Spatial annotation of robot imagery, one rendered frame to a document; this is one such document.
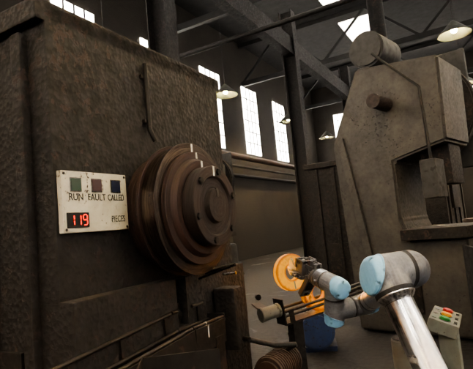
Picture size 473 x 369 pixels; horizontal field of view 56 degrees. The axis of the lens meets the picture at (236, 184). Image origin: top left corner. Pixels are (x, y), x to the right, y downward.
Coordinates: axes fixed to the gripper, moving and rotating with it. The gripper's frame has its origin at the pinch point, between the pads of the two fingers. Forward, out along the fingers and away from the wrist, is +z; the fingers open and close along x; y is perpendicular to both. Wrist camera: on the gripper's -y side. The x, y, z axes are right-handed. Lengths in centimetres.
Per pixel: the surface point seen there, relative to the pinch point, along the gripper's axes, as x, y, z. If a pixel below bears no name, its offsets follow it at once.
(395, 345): -31, -26, -33
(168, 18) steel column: -88, 204, 454
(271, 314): 13.4, -15.9, -7.7
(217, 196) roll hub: 42, 35, -16
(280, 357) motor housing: 16.3, -27.8, -20.0
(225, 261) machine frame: 21.8, -0.6, 19.7
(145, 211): 68, 32, -18
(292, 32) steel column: -492, 285, 766
